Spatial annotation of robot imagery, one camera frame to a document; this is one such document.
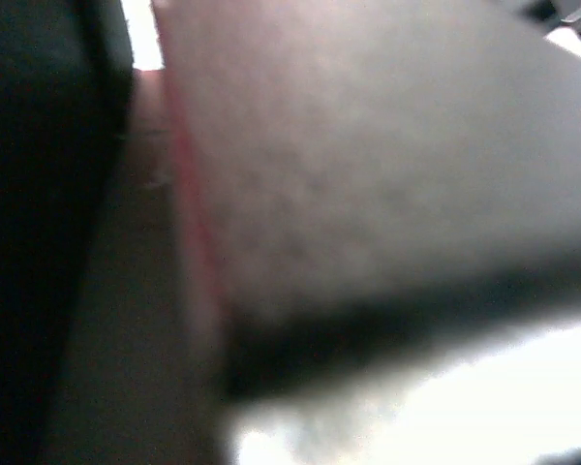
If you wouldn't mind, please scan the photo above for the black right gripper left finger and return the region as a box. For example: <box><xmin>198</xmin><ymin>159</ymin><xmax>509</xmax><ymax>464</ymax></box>
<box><xmin>0</xmin><ymin>1</ymin><xmax>133</xmax><ymax>464</ymax></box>

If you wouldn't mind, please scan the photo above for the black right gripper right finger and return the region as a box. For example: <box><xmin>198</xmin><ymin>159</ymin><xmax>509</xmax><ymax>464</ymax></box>
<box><xmin>154</xmin><ymin>1</ymin><xmax>581</xmax><ymax>397</ymax></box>

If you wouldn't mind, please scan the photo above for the crimson t shirt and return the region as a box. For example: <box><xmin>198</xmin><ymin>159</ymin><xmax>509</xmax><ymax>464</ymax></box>
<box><xmin>138</xmin><ymin>69</ymin><xmax>224</xmax><ymax>344</ymax></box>

